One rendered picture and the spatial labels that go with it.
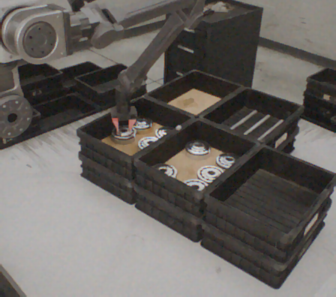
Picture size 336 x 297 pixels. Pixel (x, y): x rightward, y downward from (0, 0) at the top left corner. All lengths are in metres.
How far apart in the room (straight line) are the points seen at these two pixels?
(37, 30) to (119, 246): 0.80
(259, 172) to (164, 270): 0.52
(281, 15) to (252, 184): 3.76
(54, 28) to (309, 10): 4.14
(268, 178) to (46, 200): 0.85
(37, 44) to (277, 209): 0.95
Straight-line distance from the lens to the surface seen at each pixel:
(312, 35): 5.12
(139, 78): 1.66
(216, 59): 3.30
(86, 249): 1.58
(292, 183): 1.72
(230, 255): 1.52
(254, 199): 1.61
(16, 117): 1.48
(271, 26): 5.37
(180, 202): 1.53
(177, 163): 1.74
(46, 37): 1.15
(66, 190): 1.83
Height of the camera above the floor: 1.83
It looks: 31 degrees down
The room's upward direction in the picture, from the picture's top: 2 degrees clockwise
